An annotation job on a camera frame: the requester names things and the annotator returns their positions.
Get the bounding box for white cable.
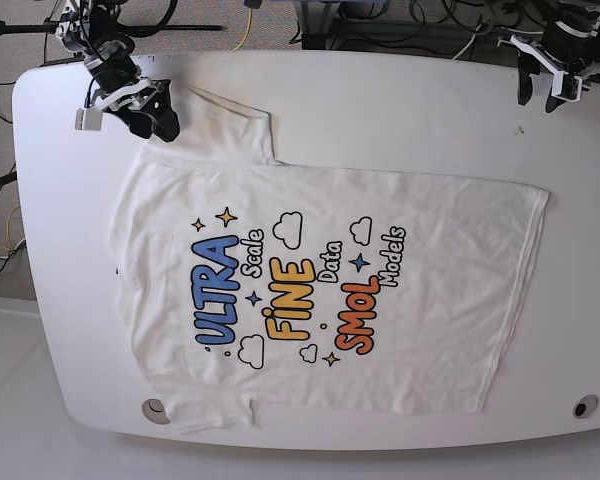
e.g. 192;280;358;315
448;22;486;60

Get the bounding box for left table cable grommet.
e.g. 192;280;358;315
141;399;170;425

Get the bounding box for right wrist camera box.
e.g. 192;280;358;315
75;108;103;131

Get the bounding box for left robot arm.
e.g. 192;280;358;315
505;1;600;113

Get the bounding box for yellow cable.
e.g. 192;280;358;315
232;0;261;51

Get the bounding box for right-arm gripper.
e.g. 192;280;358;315
84;77;180;142

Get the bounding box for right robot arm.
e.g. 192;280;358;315
56;1;180;142

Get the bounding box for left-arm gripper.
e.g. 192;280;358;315
498;21;600;113

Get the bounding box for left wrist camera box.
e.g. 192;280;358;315
559;75;582;102

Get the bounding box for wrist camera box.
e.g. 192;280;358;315
559;75;582;102
75;108;103;131

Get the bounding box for white printed T-shirt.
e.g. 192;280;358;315
109;87;550;433

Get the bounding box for right table cable grommet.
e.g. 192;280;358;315
573;394;600;419

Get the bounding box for table cable grommet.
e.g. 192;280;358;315
573;394;600;419
141;399;170;425

